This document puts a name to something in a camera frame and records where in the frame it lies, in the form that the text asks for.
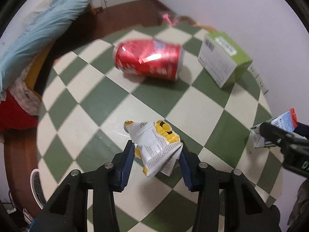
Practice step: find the green white medicine box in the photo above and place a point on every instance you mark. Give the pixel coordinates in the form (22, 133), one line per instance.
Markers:
(223, 59)

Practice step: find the checkered pink mattress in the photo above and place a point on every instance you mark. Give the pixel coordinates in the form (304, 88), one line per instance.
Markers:
(25, 97)

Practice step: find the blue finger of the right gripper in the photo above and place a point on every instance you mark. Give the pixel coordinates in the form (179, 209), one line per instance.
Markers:
(274, 136)
(302, 130)

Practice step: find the white round trash bin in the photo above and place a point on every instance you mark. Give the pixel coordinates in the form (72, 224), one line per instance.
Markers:
(36, 188)

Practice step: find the light blue duvet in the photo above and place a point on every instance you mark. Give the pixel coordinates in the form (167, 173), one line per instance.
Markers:
(47, 27)

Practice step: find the red soda can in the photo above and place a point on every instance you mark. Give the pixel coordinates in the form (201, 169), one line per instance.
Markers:
(150, 58)

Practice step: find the yellow white wrapper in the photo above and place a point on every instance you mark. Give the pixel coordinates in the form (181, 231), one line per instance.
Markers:
(156, 145)

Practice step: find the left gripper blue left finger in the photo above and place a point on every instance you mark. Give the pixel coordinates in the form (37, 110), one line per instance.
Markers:
(122, 167)

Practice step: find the red bed sheet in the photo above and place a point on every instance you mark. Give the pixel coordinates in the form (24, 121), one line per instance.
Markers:
(12, 116)

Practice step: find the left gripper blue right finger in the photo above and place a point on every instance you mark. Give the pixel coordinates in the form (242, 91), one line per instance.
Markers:
(189, 163)

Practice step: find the green white checkered tablecloth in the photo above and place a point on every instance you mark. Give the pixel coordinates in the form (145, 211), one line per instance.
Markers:
(81, 129)

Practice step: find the wall socket strip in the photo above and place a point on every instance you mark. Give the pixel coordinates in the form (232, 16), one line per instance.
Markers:
(258, 79)

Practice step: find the blue red milk carton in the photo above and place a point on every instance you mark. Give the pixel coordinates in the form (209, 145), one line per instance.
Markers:
(286, 121)

